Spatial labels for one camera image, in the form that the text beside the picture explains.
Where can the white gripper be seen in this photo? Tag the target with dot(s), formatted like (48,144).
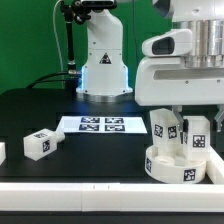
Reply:
(166,81)

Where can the white round stool seat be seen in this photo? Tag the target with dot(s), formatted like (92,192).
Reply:
(173,170)

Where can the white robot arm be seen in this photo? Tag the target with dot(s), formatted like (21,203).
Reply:
(205,18)

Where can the paper sheet with tags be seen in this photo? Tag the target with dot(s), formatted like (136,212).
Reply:
(96,124)

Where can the white part at left edge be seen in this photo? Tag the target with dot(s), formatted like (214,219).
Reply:
(2,152)

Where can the white L-shaped fence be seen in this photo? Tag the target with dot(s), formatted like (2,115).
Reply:
(117,197)

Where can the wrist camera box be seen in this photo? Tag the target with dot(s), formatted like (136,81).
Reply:
(176,42)

